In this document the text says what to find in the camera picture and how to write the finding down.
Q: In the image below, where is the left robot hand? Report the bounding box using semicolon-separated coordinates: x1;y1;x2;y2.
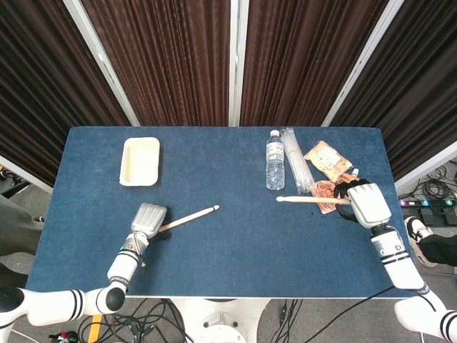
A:
130;202;173;241

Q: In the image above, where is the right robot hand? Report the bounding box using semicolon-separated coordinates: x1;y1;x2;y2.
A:
332;177;392;229

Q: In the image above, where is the wooden drumstick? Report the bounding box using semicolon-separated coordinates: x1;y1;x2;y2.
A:
276;195;351;206
159;204;220;232

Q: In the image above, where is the orange spout pouch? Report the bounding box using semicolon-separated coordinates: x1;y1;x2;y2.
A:
309;167;360;215

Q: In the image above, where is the black and white sneaker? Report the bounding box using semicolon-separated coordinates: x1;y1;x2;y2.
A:
404;216;438;268

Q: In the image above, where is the white rectangular foam tray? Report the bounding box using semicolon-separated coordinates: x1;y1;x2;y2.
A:
119;136;161;187

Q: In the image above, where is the power strip with lit switches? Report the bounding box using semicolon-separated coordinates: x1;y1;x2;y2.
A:
398;197;457;209

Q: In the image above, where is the beige food packet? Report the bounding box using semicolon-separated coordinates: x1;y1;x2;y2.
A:
303;140;353;181

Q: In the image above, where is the black foot pedal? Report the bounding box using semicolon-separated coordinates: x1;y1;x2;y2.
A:
419;207;457;227

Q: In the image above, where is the black trouser leg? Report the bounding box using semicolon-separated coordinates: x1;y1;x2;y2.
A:
417;234;457;267

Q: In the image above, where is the clear pack of straws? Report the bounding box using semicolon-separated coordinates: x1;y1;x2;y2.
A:
280;127;315;195

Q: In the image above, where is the clear plastic water bottle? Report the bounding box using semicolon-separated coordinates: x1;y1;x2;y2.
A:
265;129;286;191

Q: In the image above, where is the blue felt table mat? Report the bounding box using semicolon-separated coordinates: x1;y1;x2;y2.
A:
25;126;411;299

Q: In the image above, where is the yellow floor tape strip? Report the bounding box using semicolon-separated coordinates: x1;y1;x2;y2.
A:
88;314;105;343

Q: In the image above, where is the grey trouser leg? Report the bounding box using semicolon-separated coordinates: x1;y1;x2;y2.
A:
0;194;46;276

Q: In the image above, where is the brown fabric partition panel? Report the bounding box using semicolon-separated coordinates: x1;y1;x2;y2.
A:
239;0;389;127
81;0;231;127
0;0;130;189
331;0;457;179

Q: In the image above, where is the black floor cable bundle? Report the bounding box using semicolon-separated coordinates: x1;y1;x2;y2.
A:
49;298;196;343
410;162;457;201

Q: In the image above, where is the white table pedestal base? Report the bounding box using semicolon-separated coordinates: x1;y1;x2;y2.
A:
171;298;272;343

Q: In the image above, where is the thin black cable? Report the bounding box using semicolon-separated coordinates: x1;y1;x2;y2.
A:
269;298;304;343

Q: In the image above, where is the white partition post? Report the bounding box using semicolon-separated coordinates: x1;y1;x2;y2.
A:
227;0;250;127
320;0;406;127
62;0;141;127

